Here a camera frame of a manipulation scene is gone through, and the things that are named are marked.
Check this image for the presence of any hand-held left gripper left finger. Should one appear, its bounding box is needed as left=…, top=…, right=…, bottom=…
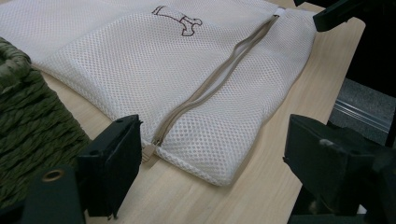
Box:
left=76, top=114, right=143, bottom=219

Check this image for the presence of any metal floor rail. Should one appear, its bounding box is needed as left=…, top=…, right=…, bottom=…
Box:
left=333, top=98, right=394, bottom=133

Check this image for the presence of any green woven basket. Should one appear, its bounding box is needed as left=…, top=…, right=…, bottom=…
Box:
left=0, top=36, right=92, bottom=210

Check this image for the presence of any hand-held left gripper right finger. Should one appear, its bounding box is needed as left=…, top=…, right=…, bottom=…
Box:
left=283, top=113, right=386, bottom=217

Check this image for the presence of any white mesh laundry bag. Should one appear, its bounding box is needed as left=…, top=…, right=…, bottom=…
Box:
left=0, top=0, right=318, bottom=188

